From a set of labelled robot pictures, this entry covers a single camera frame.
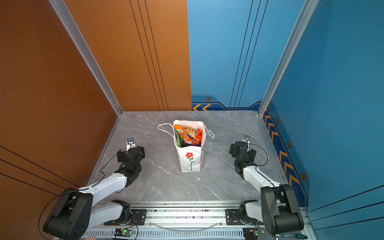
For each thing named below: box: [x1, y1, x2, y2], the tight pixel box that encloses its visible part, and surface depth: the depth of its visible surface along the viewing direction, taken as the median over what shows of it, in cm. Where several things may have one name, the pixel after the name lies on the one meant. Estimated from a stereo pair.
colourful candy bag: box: [174, 124, 193, 144], surface depth 82 cm
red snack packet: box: [196, 128, 203, 147], surface depth 83 cm
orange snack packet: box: [185, 126, 198, 144], surface depth 82 cm
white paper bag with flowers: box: [157, 120, 215, 173], surface depth 79 cm
